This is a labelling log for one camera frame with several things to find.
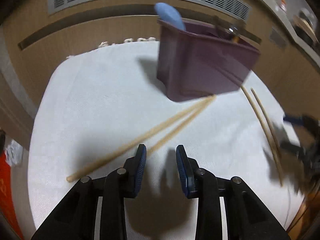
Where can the wooden chopstick one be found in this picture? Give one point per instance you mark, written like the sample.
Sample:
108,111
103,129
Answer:
150,133

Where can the blue plastic spoon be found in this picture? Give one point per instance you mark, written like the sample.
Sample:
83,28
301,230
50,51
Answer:
169,14

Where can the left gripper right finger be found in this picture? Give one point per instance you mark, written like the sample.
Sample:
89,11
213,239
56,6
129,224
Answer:
247,216

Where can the small grey vent grille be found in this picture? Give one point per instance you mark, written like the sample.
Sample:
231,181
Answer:
277,39

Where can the purple plastic utensil bin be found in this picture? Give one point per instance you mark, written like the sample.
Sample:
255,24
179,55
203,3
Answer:
197,62

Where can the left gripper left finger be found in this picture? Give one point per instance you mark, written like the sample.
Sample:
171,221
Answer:
75,215

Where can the wooden chopstick two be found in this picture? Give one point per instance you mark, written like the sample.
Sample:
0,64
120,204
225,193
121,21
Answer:
181,126

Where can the wooden chopstick four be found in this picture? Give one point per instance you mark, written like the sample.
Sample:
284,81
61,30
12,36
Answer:
270,126

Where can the small metal spoon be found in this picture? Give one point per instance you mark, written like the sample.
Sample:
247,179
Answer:
228,30

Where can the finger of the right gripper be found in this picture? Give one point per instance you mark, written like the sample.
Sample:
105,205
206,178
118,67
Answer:
295,120

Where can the white table cloth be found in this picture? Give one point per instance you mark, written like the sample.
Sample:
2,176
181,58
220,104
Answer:
98,101

